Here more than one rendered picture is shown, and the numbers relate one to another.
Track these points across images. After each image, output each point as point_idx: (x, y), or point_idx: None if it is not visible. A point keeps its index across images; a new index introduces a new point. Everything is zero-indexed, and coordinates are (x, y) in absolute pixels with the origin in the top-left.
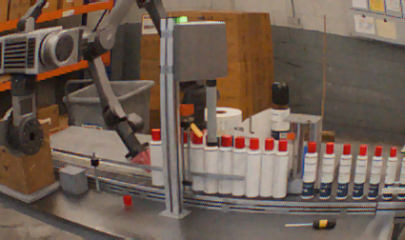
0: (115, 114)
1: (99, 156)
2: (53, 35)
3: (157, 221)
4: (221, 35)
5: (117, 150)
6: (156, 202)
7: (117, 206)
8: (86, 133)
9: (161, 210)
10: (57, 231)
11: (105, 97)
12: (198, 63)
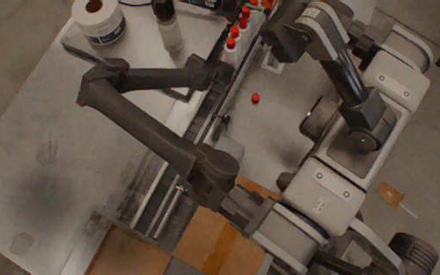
0: (215, 71)
1: (210, 115)
2: (415, 60)
3: (295, 74)
4: None
5: (72, 127)
6: (246, 77)
7: (264, 108)
8: None
9: (269, 72)
10: (17, 273)
11: (198, 77)
12: None
